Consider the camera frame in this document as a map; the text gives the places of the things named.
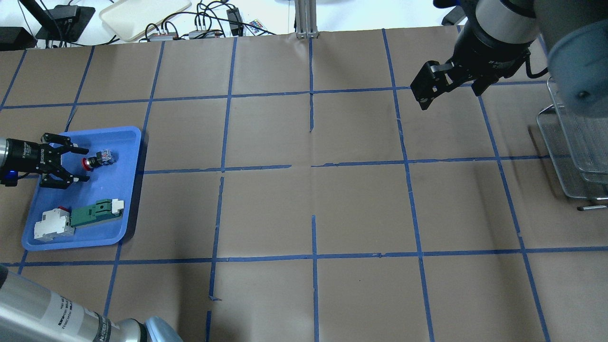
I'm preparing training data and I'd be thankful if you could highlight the aluminium frame post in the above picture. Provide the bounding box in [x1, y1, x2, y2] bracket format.
[294, 0, 319, 40]

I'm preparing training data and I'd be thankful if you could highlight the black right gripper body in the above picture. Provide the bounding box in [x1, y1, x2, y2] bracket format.
[447, 19, 532, 96]

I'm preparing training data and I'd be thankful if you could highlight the usb hub with cables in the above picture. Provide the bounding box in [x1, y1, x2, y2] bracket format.
[142, 26, 224, 42]

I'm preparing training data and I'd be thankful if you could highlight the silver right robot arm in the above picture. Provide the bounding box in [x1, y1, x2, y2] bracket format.
[410, 0, 608, 118]

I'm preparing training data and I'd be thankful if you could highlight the green terminal block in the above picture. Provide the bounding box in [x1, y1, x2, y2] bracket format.
[70, 199, 124, 228]

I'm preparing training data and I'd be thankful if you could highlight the black power adapter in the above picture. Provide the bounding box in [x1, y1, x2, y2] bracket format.
[226, 7, 245, 37]

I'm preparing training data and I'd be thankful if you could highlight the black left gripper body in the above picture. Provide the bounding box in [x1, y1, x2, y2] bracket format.
[5, 138, 62, 177]

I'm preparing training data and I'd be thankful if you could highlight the white circuit breaker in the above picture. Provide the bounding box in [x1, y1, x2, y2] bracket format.
[33, 208, 75, 242]

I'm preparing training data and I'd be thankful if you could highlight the red emergency stop button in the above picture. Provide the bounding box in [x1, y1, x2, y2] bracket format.
[82, 149, 116, 171]

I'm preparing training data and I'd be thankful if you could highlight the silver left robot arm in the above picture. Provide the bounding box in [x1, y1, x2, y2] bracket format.
[1, 126, 181, 342]

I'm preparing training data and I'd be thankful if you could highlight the beige plastic tray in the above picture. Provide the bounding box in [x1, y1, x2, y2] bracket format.
[98, 0, 192, 41]

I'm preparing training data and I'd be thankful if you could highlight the blue plastic tray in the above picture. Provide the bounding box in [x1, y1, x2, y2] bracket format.
[21, 126, 142, 251]

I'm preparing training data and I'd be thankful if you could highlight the silver wire mesh shelf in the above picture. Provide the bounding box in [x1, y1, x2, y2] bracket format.
[536, 77, 608, 211]

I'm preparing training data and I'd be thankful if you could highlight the black monitor stand base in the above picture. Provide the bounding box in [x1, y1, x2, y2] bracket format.
[32, 5, 96, 43]

